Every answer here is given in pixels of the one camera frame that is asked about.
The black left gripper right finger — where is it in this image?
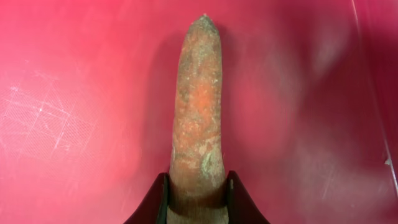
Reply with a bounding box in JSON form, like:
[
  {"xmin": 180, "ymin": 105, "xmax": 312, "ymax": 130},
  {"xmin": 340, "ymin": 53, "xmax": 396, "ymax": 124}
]
[{"xmin": 226, "ymin": 170, "xmax": 270, "ymax": 224}]

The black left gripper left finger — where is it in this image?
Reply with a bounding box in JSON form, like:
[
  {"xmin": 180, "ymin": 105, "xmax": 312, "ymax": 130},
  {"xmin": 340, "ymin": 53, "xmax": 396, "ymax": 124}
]
[{"xmin": 124, "ymin": 172, "xmax": 169, "ymax": 224}]

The red serving tray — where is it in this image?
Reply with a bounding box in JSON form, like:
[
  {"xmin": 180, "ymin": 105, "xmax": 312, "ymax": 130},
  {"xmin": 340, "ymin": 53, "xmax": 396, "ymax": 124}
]
[{"xmin": 1, "ymin": 1, "xmax": 397, "ymax": 223}]

